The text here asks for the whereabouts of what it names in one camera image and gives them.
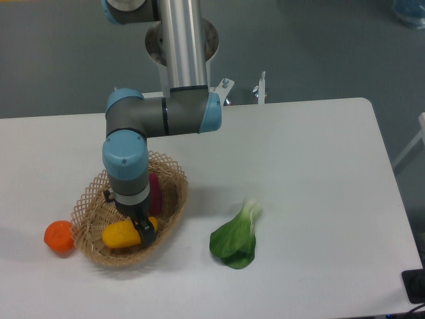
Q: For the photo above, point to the white frame at right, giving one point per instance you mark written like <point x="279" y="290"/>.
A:
<point x="411" y="150"/>

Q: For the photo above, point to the purple sweet potato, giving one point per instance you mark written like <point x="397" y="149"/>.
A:
<point x="156" y="195"/>

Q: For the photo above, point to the black device at table edge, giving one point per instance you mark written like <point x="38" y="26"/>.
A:
<point x="414" y="285"/>

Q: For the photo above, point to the green bok choy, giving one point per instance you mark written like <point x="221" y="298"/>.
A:
<point x="234" y="242"/>

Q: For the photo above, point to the blue bag in background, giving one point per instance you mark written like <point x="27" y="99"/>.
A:
<point x="410" y="12"/>

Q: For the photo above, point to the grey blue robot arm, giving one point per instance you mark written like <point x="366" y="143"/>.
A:
<point x="131" y="119"/>

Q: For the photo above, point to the woven wicker basket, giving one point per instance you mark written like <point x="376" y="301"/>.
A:
<point x="92" y="214"/>

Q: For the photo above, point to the orange fruit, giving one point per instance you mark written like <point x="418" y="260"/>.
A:
<point x="58" y="237"/>

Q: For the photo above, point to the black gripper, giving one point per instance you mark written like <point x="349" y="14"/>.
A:
<point x="138" y="213"/>

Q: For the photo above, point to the yellow mango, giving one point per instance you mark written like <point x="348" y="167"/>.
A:
<point x="121" y="234"/>

